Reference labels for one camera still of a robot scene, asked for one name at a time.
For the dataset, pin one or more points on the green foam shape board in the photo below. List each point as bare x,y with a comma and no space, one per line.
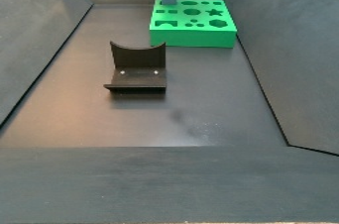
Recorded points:
193,23

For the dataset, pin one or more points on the black curved holder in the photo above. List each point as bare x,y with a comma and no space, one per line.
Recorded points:
139,68

